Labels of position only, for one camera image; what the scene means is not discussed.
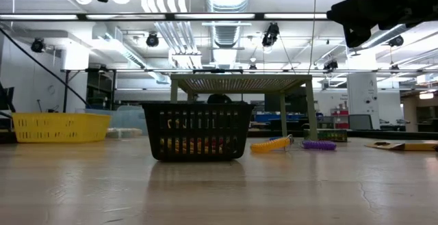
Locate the blue bin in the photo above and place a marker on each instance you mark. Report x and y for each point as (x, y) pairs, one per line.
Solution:
(270, 118)

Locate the black plastic basket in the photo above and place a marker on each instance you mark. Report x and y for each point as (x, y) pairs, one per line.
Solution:
(198, 108)

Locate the dark cabinet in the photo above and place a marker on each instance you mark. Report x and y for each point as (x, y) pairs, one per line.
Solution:
(294, 105)

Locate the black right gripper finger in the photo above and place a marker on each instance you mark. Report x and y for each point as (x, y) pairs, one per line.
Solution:
(356, 18)
(356, 6)

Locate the purple coil wristband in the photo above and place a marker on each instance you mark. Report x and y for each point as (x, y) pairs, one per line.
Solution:
(318, 145)

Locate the blue coil wristband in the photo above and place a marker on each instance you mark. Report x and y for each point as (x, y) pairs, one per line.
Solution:
(275, 138)

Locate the black ceiling spotlight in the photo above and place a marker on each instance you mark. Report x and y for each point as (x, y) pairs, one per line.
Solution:
(330, 65)
(396, 41)
(152, 39)
(37, 45)
(270, 33)

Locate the black metal table frame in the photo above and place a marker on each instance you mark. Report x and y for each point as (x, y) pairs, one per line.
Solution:
(393, 134)

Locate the white ceiling pipes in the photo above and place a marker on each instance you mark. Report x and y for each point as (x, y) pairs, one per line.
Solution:
(178, 40)

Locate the yellow plastic basket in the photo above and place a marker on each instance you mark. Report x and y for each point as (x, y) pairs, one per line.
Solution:
(58, 127)

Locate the person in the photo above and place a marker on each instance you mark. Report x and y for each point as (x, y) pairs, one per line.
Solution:
(219, 99)

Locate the red rubber band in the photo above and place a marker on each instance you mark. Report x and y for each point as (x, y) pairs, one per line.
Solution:
(212, 143)

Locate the dark storage rack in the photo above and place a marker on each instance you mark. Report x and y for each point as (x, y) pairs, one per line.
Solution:
(99, 95)

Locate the red tool cabinet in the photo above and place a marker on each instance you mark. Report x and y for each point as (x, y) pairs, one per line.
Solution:
(339, 126)

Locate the black horizontal pipe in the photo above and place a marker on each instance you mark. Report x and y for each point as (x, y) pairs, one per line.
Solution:
(376, 70)

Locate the clear plastic container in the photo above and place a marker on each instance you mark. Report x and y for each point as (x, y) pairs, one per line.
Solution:
(130, 119)

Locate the yellow crayon box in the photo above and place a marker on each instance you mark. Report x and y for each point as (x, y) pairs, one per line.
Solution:
(410, 146)

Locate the orange coil wristband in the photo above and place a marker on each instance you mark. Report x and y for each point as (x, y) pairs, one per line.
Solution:
(270, 145)

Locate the white pillar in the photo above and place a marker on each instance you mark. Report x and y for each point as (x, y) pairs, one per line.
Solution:
(362, 95)

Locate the green perforated metal shelf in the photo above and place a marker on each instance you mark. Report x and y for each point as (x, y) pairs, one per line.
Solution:
(246, 81)

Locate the black vertical post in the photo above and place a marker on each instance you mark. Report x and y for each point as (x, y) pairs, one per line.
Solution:
(65, 91)

